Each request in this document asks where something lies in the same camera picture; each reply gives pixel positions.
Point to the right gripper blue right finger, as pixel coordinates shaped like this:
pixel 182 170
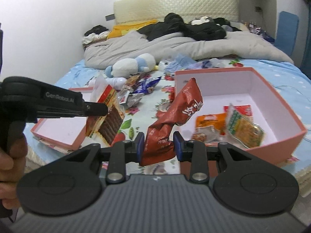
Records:
pixel 178 142

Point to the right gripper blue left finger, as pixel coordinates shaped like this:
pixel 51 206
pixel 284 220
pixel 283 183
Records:
pixel 139 146

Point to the orange red snack packet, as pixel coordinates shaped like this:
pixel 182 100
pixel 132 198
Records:
pixel 107 114

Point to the dark red snack packet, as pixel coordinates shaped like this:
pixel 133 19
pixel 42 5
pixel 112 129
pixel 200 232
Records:
pixel 158 147

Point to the blue white snack bag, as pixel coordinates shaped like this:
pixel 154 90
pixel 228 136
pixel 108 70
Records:
pixel 147 85

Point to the green white snack packet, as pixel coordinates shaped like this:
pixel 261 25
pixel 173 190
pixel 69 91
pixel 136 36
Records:
pixel 241 128

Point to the shiny red foil snack packet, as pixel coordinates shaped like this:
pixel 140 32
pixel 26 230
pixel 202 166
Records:
pixel 245 110

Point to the person's left hand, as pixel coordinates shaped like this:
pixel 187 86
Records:
pixel 12 170

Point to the orange snack packet in box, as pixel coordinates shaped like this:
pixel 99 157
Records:
pixel 210 128

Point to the pink box lid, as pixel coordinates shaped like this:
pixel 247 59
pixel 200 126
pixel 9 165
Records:
pixel 61 134

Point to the white spray bottle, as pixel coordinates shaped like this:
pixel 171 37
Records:
pixel 116 83

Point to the white blue plush toy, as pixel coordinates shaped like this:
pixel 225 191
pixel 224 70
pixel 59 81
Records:
pixel 126 67

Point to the light blue plastic bag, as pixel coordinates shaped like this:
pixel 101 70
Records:
pixel 171 65

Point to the grey quilt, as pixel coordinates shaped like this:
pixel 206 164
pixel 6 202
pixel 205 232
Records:
pixel 242 44

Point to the pink cardboard box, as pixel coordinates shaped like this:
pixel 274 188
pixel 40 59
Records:
pixel 246 90

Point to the yellow cloth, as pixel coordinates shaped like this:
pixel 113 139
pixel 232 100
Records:
pixel 120 30

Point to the black clothes pile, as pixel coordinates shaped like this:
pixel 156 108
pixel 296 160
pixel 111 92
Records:
pixel 207 29

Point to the cream padded headboard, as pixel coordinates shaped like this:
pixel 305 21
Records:
pixel 128 11

